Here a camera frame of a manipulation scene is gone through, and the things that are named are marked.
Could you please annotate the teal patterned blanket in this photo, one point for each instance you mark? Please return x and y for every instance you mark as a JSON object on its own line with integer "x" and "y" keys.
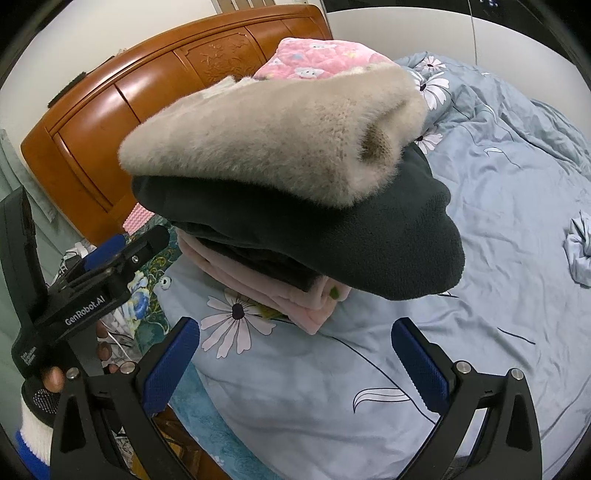
{"x": 197, "y": 414}

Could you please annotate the pink floral pillow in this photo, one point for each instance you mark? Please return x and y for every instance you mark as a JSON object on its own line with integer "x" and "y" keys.
{"x": 310, "y": 59}

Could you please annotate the white black-striped wardrobe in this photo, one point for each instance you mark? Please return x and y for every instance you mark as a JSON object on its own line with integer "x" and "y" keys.
{"x": 400, "y": 31}

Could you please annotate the grey floral fabric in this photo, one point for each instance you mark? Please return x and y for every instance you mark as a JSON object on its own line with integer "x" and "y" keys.
{"x": 16, "y": 174}

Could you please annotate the beige fuzzy knit sweater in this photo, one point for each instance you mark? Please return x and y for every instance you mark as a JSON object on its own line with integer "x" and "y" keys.
{"x": 333, "y": 141}

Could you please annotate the light blue floral duvet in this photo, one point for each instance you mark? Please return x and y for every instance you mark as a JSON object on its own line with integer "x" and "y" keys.
{"x": 339, "y": 404}

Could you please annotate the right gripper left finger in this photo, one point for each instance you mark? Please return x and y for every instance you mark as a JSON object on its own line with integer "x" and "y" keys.
{"x": 83, "y": 444}

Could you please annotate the dark green fleece garment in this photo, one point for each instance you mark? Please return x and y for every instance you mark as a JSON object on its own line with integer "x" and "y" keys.
{"x": 399, "y": 244}

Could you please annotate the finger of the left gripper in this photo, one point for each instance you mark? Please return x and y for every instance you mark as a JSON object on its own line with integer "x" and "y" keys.
{"x": 141, "y": 250}
{"x": 104, "y": 253}

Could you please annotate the left hand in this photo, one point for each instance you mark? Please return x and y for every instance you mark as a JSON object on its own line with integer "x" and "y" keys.
{"x": 92, "y": 349}

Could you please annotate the pale pink folded garment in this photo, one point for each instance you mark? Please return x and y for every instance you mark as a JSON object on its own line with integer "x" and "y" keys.
{"x": 308, "y": 309}

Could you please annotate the orange wooden headboard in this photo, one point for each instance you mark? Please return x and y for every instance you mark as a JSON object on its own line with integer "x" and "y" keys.
{"x": 72, "y": 150}

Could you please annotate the pink striped folded cloth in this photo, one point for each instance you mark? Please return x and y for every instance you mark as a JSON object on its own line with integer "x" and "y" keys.
{"x": 136, "y": 219}

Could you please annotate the dark green floral bedsheet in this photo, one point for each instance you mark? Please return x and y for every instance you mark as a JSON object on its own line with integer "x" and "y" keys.
{"x": 128, "y": 332}

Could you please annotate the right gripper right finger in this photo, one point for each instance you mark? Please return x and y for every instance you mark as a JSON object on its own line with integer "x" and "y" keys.
{"x": 508, "y": 445}

